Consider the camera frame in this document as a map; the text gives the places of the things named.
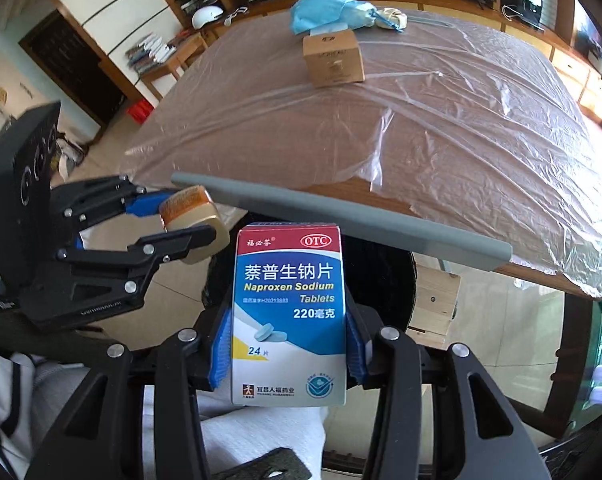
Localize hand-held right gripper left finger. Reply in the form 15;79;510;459
26;307;232;480

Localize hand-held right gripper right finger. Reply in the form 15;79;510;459
346;305;552;480

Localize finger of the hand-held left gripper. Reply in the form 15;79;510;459
56;225;218;296
51;174;176;231

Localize amber jar with gold cap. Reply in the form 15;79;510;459
158;186;230;266

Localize white and blue medicine box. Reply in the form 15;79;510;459
231;223;348;407

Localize pale wooden block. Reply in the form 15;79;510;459
406;262;462;346

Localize red plastic item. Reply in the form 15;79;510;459
129;100;156;123

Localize person's white pants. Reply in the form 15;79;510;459
198;395;329;480

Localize dark wooden door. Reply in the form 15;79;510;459
18;7;126;131

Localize small wooden stool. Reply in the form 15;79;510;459
141;32;209;101

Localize stack of books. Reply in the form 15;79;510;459
126;32;176;76

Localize white helmet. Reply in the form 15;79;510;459
192;5;225;31

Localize person's striped shirt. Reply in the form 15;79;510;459
0;345;49;480

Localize brown cardboard box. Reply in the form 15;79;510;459
302;29;366;88

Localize blue plastic bag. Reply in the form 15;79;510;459
289;0;376;37

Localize beige crumpled cloth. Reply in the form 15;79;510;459
373;7;408;32

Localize long wooden television cabinet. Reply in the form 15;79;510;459
501;5;602;136

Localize black coffee machine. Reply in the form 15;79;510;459
501;0;544;28

